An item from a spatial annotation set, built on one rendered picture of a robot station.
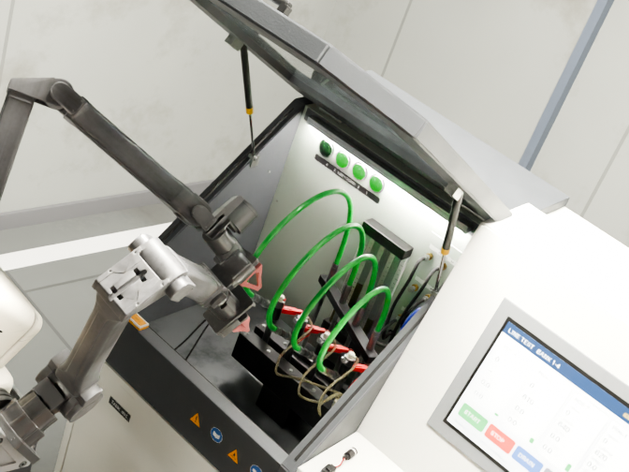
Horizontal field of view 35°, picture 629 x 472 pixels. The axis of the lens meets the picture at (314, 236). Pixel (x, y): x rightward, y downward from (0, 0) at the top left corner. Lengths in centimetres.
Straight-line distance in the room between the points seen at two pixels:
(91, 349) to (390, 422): 90
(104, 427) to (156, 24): 206
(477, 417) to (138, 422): 88
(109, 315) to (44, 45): 256
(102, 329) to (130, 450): 109
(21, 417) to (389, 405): 91
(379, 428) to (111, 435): 75
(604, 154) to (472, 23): 83
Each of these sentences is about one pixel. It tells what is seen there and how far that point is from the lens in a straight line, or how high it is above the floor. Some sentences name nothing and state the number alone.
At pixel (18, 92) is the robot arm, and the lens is 212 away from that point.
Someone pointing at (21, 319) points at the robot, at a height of 133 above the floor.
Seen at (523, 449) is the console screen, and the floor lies 120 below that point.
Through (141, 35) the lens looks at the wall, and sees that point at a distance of 429.
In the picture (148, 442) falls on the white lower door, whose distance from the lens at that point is 262.
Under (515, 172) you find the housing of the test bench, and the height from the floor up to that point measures 150.
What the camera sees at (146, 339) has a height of 95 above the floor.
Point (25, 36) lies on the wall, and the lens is 399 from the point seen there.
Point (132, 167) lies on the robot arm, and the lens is 215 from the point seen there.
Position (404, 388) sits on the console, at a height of 114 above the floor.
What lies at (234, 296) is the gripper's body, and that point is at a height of 132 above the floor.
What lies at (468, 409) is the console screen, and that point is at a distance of 227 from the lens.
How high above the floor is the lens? 250
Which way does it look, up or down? 30 degrees down
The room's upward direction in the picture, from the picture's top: 21 degrees clockwise
